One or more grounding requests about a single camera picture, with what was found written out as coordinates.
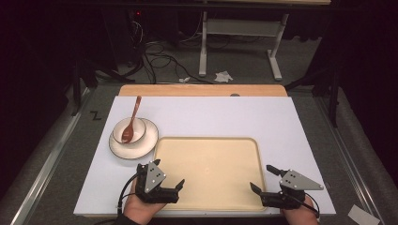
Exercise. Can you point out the white bowl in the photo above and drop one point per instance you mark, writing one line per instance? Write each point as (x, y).
(139, 126)

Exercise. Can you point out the small grey round object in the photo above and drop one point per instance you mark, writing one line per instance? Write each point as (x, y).
(234, 94)

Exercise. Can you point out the small crumpled white paper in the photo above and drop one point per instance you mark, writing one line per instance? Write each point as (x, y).
(184, 80)

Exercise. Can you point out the white board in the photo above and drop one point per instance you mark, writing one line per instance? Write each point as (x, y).
(219, 118)

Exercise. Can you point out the white plate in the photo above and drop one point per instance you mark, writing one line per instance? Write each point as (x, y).
(137, 152)

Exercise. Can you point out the person's left hand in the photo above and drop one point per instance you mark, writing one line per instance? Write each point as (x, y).
(139, 209)

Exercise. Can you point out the brown wooden spoon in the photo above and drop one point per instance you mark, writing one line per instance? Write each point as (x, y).
(127, 134)

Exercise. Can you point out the flat white paper sheet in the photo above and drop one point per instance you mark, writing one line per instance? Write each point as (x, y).
(363, 215)

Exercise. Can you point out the beige plastic tray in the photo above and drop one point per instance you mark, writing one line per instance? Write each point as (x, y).
(209, 172)

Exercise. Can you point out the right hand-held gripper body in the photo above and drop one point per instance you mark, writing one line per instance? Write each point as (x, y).
(297, 182)

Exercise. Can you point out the black metal stand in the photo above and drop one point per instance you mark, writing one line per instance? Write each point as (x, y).
(334, 93)
(76, 90)

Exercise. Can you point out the white metal desk frame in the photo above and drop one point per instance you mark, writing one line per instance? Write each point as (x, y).
(241, 27)

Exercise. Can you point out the large crumpled white paper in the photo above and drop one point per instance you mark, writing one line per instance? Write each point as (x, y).
(223, 77)

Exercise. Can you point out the person's right hand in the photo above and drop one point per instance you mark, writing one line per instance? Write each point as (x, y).
(302, 215)

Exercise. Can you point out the metal floor rail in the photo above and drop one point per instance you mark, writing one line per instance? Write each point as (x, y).
(350, 156)
(50, 162)

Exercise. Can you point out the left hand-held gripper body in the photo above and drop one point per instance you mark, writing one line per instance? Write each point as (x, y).
(153, 193)

